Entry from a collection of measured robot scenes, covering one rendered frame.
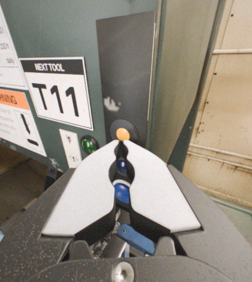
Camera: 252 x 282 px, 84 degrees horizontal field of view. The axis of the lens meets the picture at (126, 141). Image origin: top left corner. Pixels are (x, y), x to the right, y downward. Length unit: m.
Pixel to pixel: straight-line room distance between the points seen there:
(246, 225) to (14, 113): 1.57
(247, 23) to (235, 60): 0.17
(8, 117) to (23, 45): 0.14
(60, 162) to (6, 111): 0.13
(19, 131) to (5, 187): 1.26
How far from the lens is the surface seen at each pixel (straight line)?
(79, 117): 0.17
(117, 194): 0.19
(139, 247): 0.52
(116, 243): 0.53
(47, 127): 0.23
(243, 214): 1.64
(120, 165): 0.15
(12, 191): 1.52
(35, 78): 0.21
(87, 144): 0.17
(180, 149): 0.92
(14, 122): 0.31
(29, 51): 0.21
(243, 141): 1.28
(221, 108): 1.18
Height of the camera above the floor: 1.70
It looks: 30 degrees down
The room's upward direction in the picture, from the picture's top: straight up
